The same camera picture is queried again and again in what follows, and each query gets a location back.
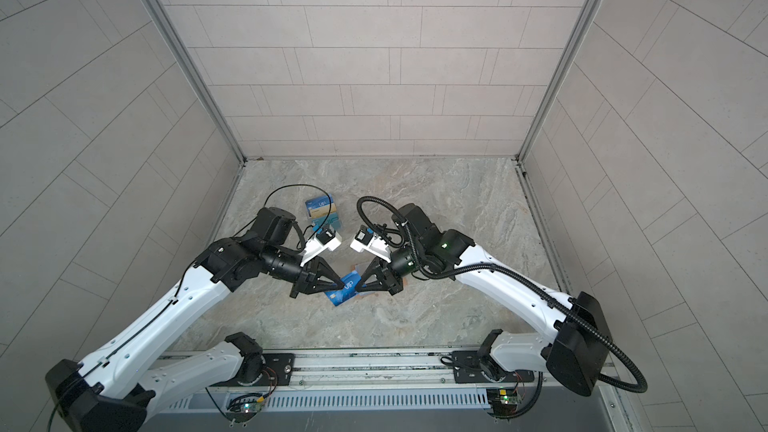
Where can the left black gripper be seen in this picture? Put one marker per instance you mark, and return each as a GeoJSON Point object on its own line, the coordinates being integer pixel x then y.
{"type": "Point", "coordinates": [308, 277]}

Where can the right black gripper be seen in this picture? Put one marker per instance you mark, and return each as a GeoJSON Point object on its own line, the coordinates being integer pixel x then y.
{"type": "Point", "coordinates": [389, 280]}

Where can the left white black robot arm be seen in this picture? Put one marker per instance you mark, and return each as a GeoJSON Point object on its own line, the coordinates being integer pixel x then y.
{"type": "Point", "coordinates": [213, 275]}

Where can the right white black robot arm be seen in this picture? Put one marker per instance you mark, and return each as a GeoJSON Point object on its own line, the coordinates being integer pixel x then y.
{"type": "Point", "coordinates": [568, 329]}

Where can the teal card on table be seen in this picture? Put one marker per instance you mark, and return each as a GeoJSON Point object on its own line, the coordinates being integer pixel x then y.
{"type": "Point", "coordinates": [334, 222]}

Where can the gold beige card on table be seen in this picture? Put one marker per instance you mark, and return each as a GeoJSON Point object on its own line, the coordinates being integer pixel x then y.
{"type": "Point", "coordinates": [322, 211]}

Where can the blue VIP card on table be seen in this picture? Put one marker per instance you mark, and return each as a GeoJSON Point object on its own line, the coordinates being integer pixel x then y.
{"type": "Point", "coordinates": [318, 201]}

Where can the white ventilation grille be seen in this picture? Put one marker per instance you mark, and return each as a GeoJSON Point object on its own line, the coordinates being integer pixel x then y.
{"type": "Point", "coordinates": [344, 400]}

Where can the left green circuit board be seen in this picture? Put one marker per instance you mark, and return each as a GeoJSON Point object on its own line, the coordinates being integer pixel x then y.
{"type": "Point", "coordinates": [251, 403]}

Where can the green circuit board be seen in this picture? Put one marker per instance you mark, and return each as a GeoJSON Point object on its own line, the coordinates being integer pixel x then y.
{"type": "Point", "coordinates": [503, 402]}
{"type": "Point", "coordinates": [251, 403]}

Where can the right green circuit board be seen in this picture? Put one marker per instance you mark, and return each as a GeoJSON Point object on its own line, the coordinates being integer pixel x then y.
{"type": "Point", "coordinates": [503, 402]}

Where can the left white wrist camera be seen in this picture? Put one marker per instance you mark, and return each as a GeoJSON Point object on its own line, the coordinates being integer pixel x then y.
{"type": "Point", "coordinates": [325, 239]}

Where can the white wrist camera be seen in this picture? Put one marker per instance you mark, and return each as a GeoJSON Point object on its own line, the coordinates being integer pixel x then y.
{"type": "Point", "coordinates": [325, 239]}
{"type": "Point", "coordinates": [366, 240]}

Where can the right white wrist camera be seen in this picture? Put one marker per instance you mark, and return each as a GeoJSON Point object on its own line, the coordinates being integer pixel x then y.
{"type": "Point", "coordinates": [366, 240]}

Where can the aluminium mounting rail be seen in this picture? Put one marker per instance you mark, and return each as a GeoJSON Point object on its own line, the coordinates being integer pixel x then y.
{"type": "Point", "coordinates": [314, 370]}

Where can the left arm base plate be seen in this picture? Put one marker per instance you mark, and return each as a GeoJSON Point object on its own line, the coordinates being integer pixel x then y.
{"type": "Point", "coordinates": [272, 369]}

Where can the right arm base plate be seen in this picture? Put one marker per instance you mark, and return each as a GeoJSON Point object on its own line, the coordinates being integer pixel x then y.
{"type": "Point", "coordinates": [471, 367]}

